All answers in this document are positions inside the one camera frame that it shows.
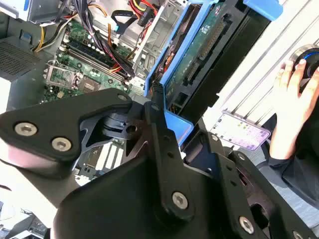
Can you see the person's bare hand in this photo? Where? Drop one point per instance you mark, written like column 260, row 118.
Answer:
column 291, row 104

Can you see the hard disk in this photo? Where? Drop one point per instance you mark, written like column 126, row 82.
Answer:
column 214, row 57

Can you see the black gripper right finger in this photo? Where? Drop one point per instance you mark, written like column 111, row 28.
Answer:
column 231, row 184

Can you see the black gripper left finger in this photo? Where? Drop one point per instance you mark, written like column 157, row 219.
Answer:
column 49, row 124

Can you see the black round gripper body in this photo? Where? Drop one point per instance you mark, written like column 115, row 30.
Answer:
column 112, row 211

